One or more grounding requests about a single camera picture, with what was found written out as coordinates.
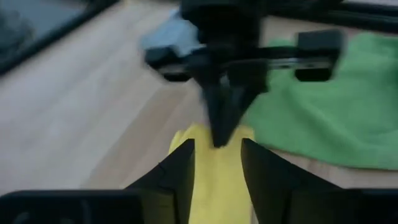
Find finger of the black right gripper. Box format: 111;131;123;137
200;61;231;149
228;61;269;144

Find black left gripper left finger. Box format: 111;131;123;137
0;138;197;224

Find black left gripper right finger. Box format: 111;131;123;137
241;138;398;224

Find yellow microfiber towel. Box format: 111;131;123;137
168;122;256;224

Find smooth gray microfiber towel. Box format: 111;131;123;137
141;8;205;59

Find bright green microfiber towel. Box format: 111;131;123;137
241;32;398;172

